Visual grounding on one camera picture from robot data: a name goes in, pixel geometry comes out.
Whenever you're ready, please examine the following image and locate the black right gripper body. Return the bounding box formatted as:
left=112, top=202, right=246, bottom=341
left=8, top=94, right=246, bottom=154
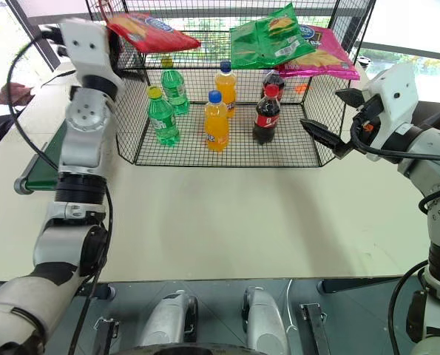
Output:
left=351, top=94, right=382, bottom=149

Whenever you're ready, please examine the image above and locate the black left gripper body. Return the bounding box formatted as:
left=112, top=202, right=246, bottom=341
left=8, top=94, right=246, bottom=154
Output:
left=104, top=29, right=126, bottom=78

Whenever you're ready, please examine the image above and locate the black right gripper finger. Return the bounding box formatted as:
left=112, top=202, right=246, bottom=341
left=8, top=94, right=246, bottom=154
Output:
left=299, top=118, right=351, bottom=160
left=335, top=87, right=367, bottom=109

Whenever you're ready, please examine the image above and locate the red chips bag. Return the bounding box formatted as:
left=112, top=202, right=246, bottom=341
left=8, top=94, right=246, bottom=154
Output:
left=106, top=13, right=202, bottom=53

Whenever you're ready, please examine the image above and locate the green conveyor belt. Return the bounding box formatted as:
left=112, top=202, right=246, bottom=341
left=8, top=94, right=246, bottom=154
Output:
left=14, top=120, right=71, bottom=195

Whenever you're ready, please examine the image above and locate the bystander bare hand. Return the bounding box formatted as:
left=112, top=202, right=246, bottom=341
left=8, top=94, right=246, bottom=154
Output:
left=0, top=81, right=35, bottom=107

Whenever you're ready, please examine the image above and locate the pink chips bag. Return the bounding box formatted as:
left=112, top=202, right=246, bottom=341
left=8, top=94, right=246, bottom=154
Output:
left=274, top=24, right=361, bottom=81

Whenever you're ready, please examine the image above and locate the cola bottle red cap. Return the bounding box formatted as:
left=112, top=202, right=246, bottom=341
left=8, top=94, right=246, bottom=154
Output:
left=252, top=84, right=282, bottom=145
left=260, top=69, right=286, bottom=103

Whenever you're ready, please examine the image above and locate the green soda bottle yellow cap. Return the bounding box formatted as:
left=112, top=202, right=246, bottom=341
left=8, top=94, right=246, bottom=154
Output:
left=146, top=85, right=181, bottom=146

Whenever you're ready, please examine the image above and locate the green chips bag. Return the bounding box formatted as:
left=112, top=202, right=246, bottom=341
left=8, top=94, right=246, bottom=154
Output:
left=229, top=2, right=317, bottom=70

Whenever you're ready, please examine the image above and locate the orange soda bottle blue cap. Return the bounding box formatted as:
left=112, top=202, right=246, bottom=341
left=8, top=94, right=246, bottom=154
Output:
left=214, top=61, right=238, bottom=118
left=203, top=90, right=231, bottom=153

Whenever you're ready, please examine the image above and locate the silver right robot leg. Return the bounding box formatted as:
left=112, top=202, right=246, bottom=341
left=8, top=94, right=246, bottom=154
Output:
left=241, top=286, right=291, bottom=355

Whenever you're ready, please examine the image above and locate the silver robot leg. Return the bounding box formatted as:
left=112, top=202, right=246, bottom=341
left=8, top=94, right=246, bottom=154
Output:
left=138, top=290, right=199, bottom=349
left=241, top=286, right=291, bottom=355

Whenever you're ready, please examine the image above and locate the silver left robot leg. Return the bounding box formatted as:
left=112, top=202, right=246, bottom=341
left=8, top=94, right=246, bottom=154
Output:
left=138, top=290, right=199, bottom=349

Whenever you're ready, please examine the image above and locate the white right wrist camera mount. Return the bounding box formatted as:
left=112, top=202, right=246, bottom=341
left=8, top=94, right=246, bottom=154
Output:
left=359, top=62, right=421, bottom=160

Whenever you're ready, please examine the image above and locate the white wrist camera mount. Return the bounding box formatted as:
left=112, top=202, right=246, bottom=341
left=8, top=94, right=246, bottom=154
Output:
left=359, top=62, right=421, bottom=160
left=58, top=18, right=123, bottom=88

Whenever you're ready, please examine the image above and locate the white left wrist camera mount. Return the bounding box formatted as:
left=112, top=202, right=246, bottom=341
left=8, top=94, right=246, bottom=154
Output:
left=58, top=18, right=123, bottom=88

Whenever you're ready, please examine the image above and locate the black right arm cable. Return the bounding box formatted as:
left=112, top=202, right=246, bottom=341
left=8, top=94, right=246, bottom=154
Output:
left=351, top=106, right=440, bottom=162

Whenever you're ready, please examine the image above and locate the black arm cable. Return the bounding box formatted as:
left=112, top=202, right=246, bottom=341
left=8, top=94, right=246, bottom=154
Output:
left=351, top=106, right=440, bottom=162
left=6, top=24, right=114, bottom=355

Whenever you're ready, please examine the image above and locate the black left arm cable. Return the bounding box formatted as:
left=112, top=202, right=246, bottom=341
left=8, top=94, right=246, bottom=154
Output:
left=6, top=24, right=114, bottom=355

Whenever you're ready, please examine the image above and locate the black window frame post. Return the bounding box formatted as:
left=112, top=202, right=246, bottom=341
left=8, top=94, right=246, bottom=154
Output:
left=8, top=0, right=56, bottom=70

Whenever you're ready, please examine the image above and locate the black wire rack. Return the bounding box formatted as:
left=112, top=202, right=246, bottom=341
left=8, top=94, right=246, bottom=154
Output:
left=84, top=0, right=376, bottom=169

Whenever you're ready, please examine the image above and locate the thin white cable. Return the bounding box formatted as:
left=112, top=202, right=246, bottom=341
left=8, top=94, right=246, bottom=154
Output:
left=285, top=280, right=298, bottom=336

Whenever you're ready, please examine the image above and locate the black right elbow cable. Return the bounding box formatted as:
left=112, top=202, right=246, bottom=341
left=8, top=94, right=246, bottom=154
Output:
left=387, top=258, right=430, bottom=355

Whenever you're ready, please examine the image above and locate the black metal bracket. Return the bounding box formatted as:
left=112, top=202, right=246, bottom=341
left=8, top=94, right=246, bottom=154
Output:
left=299, top=302, right=331, bottom=355
left=92, top=317, right=120, bottom=355

